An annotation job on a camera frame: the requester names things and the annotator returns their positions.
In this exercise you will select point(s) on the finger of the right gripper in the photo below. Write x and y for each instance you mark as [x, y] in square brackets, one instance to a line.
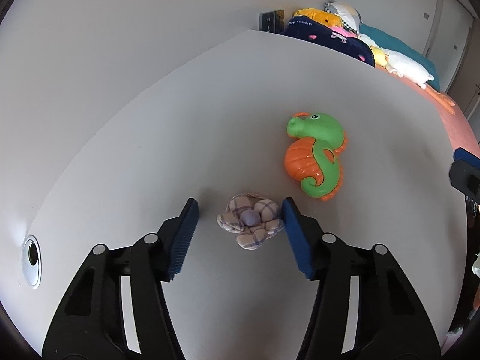
[461, 154]
[465, 178]

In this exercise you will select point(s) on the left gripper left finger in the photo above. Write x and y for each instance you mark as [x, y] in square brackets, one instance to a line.
[89, 322]

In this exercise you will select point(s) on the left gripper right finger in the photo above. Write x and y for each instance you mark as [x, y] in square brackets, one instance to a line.
[365, 305]

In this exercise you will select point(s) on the plaid fabric flower scrunchie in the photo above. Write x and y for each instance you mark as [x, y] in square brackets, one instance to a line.
[252, 218]

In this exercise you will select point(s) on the pink bed sheet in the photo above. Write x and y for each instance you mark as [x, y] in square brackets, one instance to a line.
[457, 127]

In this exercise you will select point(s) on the white goose plush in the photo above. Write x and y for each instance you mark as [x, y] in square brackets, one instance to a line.
[403, 66]

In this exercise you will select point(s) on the yellow duck plush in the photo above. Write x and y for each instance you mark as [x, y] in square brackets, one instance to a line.
[379, 56]

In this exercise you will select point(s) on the grey room door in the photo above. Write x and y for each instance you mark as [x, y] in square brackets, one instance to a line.
[448, 40]

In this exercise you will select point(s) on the green orange seahorse toy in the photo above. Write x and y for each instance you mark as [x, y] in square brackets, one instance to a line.
[313, 157]

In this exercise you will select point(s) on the pink folded cloth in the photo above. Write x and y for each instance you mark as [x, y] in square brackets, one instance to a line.
[344, 32]

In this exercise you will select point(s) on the checked white pillow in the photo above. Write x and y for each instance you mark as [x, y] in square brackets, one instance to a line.
[350, 17]

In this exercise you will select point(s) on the yellow orange plush pillow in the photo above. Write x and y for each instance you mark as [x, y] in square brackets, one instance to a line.
[320, 16]

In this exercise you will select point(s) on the silver desk cable grommet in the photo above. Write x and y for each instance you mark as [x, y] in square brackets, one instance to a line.
[31, 262]

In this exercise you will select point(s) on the black wall socket panel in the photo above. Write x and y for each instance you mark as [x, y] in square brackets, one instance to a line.
[272, 21]

